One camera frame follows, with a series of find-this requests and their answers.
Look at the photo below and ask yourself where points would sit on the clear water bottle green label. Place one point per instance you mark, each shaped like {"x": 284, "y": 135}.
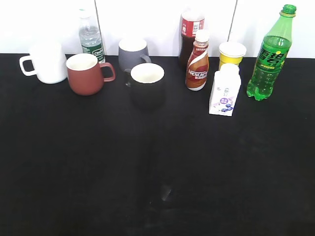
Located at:
{"x": 90, "y": 36}

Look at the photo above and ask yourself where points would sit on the brown Nescafe coffee bottle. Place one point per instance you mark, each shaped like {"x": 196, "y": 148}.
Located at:
{"x": 198, "y": 63}

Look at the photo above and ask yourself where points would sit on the white ceramic mug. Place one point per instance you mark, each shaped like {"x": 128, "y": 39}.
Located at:
{"x": 48, "y": 60}

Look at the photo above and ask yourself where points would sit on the green Sprite bottle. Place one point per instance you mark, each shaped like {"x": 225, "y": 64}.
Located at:
{"x": 271, "y": 57}

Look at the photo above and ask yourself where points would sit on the yellow paper cup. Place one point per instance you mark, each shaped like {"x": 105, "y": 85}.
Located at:
{"x": 231, "y": 52}

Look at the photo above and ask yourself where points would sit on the grey ceramic mug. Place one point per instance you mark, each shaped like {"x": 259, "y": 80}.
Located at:
{"x": 132, "y": 52}

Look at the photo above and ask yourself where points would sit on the black ceramic mug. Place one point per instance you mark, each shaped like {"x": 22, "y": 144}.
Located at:
{"x": 146, "y": 84}

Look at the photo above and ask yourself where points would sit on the cola bottle red label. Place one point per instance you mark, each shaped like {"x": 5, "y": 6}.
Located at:
{"x": 192, "y": 20}

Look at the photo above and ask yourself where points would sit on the red ceramic mug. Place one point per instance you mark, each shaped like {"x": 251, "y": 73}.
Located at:
{"x": 85, "y": 75}

